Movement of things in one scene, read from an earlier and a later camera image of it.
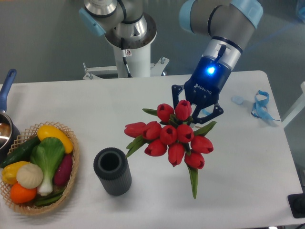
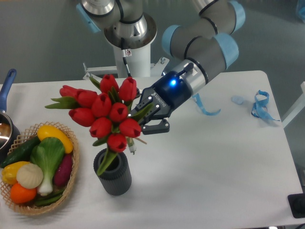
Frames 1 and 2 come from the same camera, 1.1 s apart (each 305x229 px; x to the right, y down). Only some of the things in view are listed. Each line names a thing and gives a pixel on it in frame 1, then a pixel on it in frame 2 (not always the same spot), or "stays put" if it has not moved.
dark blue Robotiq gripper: [205, 85] to [171, 91]
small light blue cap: [237, 99] stays put
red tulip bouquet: [175, 134] to [107, 106]
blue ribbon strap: [259, 109] stays put
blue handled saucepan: [9, 134] stays put
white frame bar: [298, 107] stays put
